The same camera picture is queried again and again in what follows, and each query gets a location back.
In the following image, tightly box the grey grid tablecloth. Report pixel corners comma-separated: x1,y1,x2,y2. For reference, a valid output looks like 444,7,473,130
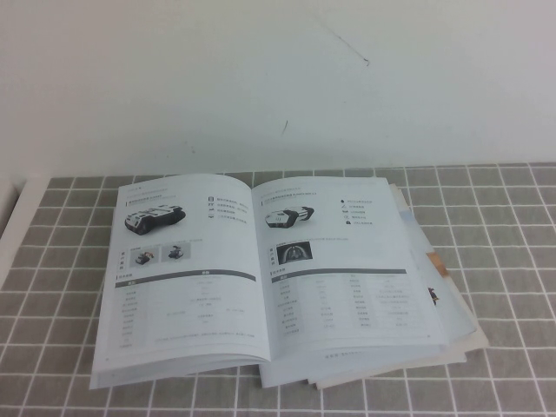
0,161,556,417

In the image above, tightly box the cream book with orange patch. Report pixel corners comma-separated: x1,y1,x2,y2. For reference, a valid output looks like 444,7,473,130
308,181,490,391

